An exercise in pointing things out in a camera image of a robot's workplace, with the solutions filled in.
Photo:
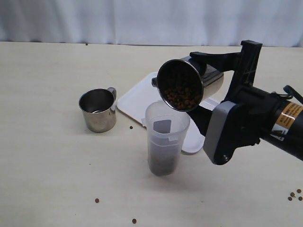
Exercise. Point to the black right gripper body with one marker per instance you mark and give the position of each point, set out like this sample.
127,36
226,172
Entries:
243,115

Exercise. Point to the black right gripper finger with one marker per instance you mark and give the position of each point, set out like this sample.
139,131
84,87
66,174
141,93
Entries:
201,117
222,62

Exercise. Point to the steel mug with kibble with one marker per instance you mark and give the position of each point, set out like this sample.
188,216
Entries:
98,107

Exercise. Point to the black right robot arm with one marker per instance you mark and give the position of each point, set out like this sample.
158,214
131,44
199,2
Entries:
286,123

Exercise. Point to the clear plastic tall container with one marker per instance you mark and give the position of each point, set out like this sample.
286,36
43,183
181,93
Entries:
166,132

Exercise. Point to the white curtain backdrop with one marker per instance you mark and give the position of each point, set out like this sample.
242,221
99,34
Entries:
153,22

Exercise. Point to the white plastic tray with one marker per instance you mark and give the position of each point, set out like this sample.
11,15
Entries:
135,102

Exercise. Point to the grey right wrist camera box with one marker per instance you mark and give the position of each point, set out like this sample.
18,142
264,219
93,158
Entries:
214,132

